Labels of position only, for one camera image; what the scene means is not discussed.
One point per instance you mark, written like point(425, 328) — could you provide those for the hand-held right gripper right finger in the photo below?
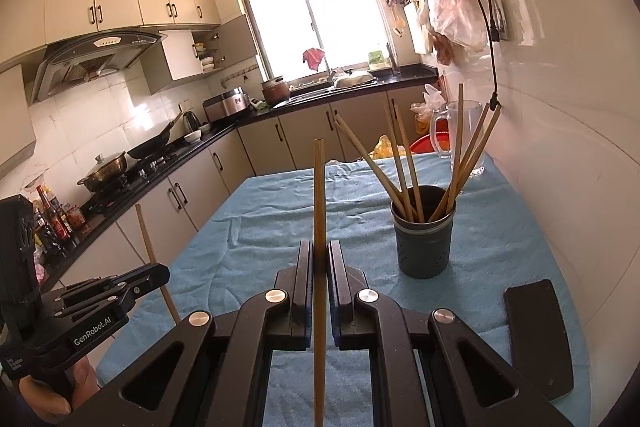
point(334, 277)

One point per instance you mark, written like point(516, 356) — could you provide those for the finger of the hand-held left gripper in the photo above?
point(140, 284)

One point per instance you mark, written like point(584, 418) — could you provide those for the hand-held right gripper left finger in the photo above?
point(305, 277)

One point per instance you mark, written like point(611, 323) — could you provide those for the wooden chopstick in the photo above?
point(319, 187)
point(146, 237)

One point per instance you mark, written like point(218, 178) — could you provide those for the dark grey utensil holder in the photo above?
point(425, 247)

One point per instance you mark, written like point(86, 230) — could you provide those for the bundle of chopsticks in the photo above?
point(457, 132)

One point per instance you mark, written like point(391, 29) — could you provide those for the person's left hand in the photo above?
point(50, 406)

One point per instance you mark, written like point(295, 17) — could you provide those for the blue towel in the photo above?
point(280, 217)

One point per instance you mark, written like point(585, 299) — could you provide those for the row of condiment bottles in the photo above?
point(55, 222)

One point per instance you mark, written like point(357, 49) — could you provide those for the gas stove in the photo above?
point(145, 172)

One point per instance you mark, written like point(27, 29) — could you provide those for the steel pot with lid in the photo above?
point(102, 172)

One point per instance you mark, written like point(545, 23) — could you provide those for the beige base cabinets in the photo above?
point(280, 142)

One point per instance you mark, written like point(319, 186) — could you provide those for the black wok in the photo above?
point(150, 147)

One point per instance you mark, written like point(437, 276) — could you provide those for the yellow plastic bag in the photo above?
point(385, 147)

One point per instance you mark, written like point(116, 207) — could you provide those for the white bowl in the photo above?
point(193, 136)

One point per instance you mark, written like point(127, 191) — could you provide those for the red plastic basin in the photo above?
point(430, 144)

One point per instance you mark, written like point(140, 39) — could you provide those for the black countertop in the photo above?
point(235, 122)

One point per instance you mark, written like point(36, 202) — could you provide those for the steel kettle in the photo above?
point(191, 121)

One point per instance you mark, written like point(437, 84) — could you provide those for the steel sink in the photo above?
point(320, 91)

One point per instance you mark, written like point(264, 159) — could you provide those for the brown cooking pot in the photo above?
point(275, 92)

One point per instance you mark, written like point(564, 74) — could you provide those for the silver rice cooker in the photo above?
point(225, 104)

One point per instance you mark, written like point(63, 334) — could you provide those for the metal lid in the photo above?
point(352, 78)

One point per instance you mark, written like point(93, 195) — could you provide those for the clear glass mug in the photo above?
point(467, 112)

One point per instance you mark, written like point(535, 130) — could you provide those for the black flat case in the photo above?
point(540, 337)

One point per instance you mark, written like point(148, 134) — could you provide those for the red hanging cloth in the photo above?
point(313, 59)

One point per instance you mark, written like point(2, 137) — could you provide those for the range hood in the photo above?
point(90, 62)

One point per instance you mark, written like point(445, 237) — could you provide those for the white cutting board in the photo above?
point(422, 29)

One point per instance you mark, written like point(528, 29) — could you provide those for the hanging clear plastic bags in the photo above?
point(455, 17)

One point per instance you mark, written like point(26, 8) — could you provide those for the wall power strip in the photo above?
point(500, 17)

